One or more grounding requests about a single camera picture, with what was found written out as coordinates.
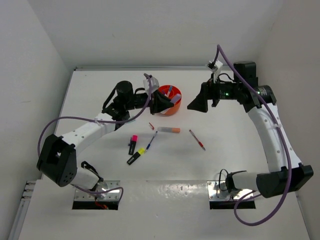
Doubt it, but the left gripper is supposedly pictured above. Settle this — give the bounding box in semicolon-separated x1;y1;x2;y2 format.
124;88;174;115

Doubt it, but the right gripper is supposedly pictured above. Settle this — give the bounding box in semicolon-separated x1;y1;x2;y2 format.
187;72;241;112

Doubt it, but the purple highlighter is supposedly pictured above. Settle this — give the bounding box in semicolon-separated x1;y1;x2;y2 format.
170;93;182;105

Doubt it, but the orange highlighter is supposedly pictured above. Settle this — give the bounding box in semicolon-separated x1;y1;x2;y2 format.
157;126;181;134

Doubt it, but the pink highlighter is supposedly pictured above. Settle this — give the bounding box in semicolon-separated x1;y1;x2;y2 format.
128;134;138;156

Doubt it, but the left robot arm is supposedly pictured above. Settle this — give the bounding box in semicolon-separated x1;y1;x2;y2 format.
36;75;174;192

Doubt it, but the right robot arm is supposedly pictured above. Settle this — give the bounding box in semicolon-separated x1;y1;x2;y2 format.
187;61;314;198

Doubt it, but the orange round container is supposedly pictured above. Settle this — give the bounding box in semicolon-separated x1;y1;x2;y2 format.
159;85;182;116

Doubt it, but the blue capped pen in container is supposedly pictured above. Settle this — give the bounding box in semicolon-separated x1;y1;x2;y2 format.
167;85;173;98

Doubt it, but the red pen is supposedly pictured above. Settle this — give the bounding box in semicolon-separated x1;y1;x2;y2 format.
189;129;206;151

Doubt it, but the yellow highlighter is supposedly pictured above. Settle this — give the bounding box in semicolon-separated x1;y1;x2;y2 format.
126;147;146;166

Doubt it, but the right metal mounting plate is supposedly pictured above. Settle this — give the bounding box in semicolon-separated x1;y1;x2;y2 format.
207;180;252;202

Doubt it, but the metal mounting plate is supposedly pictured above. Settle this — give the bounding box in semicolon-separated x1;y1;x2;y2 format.
207;180;252;202
74;180;121;202

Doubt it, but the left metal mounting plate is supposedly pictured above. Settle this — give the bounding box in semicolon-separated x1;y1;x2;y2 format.
74;180;121;202

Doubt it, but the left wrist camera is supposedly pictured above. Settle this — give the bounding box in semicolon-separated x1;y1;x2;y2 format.
143;75;160;95

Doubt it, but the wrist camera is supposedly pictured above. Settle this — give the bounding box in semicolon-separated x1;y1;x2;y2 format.
205;60;223;81
143;75;160;95

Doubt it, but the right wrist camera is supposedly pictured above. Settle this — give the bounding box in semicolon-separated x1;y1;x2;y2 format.
205;60;223;81

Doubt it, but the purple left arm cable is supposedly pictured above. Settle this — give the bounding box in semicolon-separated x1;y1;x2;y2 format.
37;73;154;201

